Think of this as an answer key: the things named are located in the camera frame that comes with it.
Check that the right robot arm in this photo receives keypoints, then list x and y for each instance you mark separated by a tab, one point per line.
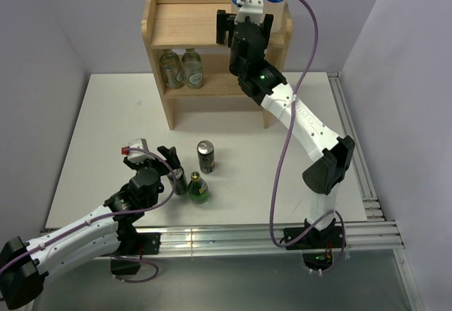
330	154

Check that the aluminium rail frame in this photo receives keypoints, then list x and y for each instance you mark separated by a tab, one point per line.
225	254

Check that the clear glass bottle right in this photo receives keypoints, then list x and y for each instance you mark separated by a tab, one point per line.
192	69

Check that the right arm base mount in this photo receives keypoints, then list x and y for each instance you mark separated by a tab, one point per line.
320	249

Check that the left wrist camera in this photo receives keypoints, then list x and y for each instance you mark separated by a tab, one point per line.
134	151

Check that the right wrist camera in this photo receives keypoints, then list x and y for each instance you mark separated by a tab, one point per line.
251	9

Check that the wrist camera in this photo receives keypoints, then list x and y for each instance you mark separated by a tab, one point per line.
251	9
134	151

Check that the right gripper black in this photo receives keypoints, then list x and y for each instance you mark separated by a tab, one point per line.
224	22

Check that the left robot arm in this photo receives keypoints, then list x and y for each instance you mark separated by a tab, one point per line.
108	230

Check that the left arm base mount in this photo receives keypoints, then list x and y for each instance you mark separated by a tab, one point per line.
143	244

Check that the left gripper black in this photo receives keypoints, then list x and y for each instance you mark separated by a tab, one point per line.
164	169

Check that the clear glass bottle left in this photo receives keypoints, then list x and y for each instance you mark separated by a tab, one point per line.
171	69

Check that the wooden two-tier shelf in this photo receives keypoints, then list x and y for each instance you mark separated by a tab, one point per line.
181	24

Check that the clear glass bottle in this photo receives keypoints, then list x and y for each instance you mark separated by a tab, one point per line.
192	69
171	69

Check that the dark beverage can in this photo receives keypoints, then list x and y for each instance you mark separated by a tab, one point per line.
206	156
178	182

